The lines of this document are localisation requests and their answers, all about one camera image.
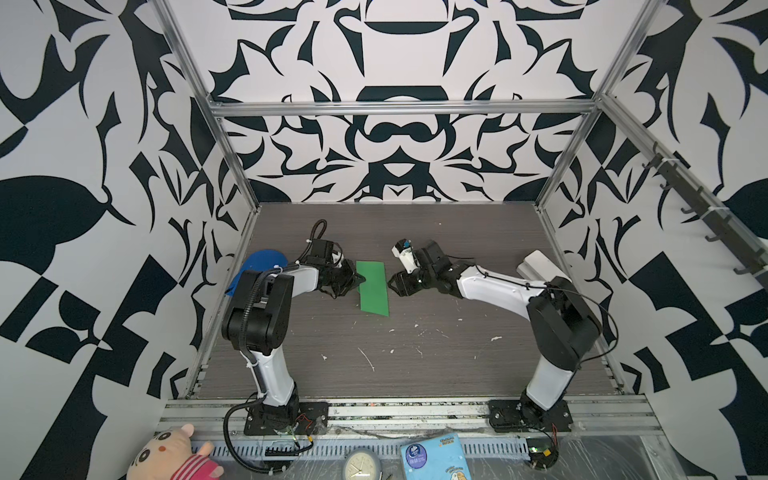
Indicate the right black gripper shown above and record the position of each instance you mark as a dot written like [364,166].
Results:
[403,288]

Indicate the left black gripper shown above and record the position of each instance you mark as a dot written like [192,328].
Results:
[354,279]

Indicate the green square paper sheet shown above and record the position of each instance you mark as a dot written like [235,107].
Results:
[373,290]

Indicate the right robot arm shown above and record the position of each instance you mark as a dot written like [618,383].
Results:
[564,327]

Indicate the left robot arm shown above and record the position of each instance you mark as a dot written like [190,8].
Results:
[257,322]

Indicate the blue cloth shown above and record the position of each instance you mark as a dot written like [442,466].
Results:
[258,261]

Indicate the white box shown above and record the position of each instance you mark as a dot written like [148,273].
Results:
[538,267]

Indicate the blue booklet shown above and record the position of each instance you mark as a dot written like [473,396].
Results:
[439,458]

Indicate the round clock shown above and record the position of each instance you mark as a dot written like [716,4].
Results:
[362,464]

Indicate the small electronics board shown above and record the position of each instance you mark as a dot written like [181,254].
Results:
[543,453]

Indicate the plush toy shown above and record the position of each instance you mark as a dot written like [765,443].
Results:
[169,456]

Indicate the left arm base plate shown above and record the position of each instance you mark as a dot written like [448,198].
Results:
[302,418]

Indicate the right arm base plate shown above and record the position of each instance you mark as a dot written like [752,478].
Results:
[517,415]

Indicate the white cable duct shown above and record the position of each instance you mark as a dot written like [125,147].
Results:
[326,449]

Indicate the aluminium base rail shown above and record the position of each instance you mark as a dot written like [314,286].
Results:
[587,414]

